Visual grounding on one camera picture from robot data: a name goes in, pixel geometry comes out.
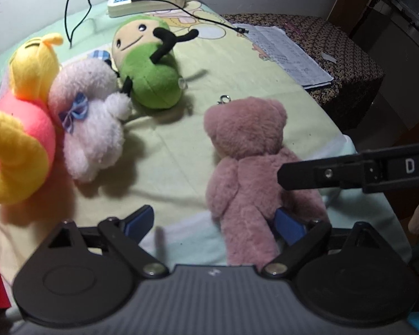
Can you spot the yellow and pink plush toy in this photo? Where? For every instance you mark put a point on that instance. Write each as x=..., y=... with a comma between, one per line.
x=24, y=122

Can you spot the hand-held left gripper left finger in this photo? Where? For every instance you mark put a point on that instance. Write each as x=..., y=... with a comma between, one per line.
x=139, y=223

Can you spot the white plush rabbit blue bow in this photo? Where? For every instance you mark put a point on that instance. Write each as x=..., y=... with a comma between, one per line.
x=87, y=132

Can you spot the green plush toy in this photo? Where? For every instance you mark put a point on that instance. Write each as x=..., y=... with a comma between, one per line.
x=150, y=76

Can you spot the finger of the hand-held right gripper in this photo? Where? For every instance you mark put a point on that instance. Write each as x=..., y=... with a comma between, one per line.
x=321, y=174

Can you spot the white power strip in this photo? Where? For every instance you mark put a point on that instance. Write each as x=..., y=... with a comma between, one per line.
x=146, y=3

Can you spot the pink plush teddy bear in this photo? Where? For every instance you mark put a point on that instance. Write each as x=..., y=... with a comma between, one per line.
x=251, y=174

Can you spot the printed paper sheets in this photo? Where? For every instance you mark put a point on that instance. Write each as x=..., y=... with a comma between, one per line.
x=293, y=59

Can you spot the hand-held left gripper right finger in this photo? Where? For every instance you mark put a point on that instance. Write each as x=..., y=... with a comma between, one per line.
x=289, y=226

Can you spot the brown wooden door frame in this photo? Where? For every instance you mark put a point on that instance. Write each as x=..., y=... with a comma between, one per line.
x=356, y=0

